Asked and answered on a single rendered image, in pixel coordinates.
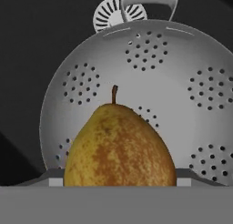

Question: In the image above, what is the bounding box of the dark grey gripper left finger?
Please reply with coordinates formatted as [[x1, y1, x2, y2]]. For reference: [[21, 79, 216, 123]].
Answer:
[[18, 168, 66, 188]]

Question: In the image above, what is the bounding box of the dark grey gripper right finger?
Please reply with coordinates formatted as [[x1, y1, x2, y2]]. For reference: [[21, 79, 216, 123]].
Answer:
[[175, 168, 225, 188]]

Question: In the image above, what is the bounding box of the yellow brown pear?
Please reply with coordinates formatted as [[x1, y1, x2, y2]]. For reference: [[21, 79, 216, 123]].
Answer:
[[63, 84, 177, 188]]

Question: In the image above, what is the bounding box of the silver metal colander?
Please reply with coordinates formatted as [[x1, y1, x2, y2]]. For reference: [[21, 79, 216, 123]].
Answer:
[[39, 0, 233, 187]]

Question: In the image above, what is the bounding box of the dark grey sink basin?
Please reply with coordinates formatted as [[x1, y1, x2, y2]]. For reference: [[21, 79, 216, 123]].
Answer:
[[0, 0, 233, 188]]

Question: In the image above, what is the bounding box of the white round sink drain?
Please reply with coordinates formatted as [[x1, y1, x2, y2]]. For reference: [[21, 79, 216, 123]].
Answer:
[[92, 0, 148, 34]]

